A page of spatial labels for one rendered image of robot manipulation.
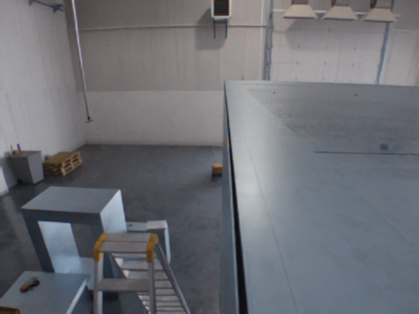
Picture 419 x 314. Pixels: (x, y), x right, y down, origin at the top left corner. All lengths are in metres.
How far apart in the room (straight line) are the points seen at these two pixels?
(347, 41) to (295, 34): 2.11
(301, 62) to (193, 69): 4.37
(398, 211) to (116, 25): 11.23
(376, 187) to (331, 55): 10.88
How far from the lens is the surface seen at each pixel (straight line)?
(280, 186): 0.21
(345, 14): 10.55
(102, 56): 11.48
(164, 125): 10.84
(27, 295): 4.05
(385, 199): 0.22
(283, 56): 10.49
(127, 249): 1.53
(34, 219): 4.02
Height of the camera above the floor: 3.29
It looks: 20 degrees down
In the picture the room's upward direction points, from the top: straight up
